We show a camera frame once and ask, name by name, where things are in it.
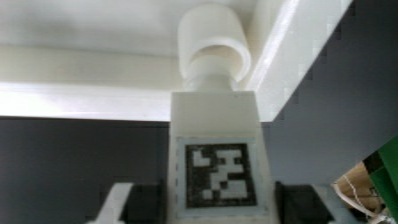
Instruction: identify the white table leg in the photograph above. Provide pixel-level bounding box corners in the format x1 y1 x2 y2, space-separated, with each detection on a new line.
166 3 281 224

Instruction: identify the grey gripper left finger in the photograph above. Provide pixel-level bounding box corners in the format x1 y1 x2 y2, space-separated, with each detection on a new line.
87 183 134 224

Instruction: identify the white square table top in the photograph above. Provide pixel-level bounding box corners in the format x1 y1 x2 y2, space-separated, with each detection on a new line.
0 0 354 121

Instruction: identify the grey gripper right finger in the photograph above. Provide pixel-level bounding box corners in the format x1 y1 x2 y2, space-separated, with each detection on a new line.
313 185 363 224

